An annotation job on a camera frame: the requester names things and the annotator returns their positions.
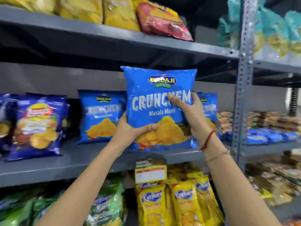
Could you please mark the large blue chips bag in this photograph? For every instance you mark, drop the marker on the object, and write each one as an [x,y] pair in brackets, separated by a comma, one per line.
[152,91]

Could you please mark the dark blue chips bag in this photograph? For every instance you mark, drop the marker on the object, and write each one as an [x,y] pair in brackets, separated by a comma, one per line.
[37,124]
[4,120]

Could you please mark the red and yellow chips bag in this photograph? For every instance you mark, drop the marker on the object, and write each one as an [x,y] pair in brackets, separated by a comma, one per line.
[162,21]

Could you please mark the row of teal snack bags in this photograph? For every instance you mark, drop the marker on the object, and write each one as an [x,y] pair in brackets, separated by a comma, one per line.
[275,30]

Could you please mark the pile of mixed snack packets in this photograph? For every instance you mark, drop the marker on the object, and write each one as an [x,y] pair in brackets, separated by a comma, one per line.
[275,181]

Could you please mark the person's left forearm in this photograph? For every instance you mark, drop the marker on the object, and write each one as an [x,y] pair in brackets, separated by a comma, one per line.
[89,185]

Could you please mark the pile of blue biscuit packets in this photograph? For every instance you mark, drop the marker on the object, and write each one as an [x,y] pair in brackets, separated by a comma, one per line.
[263,137]

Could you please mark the grey metal shelf rack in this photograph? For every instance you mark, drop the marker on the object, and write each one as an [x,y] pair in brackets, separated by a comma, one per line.
[117,42]
[275,63]

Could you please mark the black coiled spring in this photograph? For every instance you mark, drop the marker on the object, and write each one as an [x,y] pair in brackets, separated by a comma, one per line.
[293,101]

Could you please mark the person's right forearm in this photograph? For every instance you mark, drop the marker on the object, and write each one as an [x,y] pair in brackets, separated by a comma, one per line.
[232,185]

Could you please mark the row of yellow snack packets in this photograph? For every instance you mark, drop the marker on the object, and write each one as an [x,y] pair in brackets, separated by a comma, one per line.
[185,200]

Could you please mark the person's right hand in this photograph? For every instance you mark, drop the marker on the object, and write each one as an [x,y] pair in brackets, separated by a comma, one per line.
[196,120]

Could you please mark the person's left hand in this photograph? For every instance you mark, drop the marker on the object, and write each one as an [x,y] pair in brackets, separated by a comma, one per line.
[123,134]

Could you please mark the row of green snack packets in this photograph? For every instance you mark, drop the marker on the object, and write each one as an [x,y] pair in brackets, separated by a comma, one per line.
[105,204]

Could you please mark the person's left thumb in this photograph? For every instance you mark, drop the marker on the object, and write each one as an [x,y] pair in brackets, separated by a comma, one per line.
[148,128]

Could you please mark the person's right thumb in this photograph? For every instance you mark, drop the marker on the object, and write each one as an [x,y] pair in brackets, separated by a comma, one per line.
[177,102]

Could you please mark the yellow shelf price tag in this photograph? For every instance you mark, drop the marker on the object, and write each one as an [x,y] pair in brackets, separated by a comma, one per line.
[150,172]

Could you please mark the stacks of small colourful packets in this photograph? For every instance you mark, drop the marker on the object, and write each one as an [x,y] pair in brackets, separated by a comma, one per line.
[270,120]

